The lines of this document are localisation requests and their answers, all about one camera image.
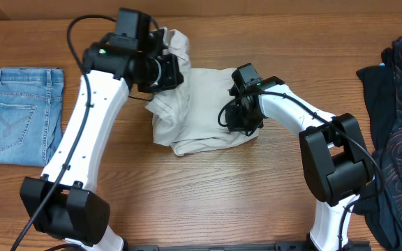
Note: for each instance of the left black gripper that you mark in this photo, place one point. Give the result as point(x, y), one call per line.
point(173, 76)

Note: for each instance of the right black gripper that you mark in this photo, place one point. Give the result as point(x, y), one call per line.
point(232, 125)

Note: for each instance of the beige cotton shorts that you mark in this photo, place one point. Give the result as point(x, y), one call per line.
point(186, 118)

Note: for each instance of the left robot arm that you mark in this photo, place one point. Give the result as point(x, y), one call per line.
point(63, 202)

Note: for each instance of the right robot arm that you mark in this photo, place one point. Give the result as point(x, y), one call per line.
point(336, 163)

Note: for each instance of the black patterned garment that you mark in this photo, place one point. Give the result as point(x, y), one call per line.
point(382, 86)

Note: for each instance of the folded blue denim jeans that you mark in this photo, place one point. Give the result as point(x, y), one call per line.
point(31, 101)

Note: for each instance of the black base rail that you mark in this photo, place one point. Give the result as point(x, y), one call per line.
point(222, 247)

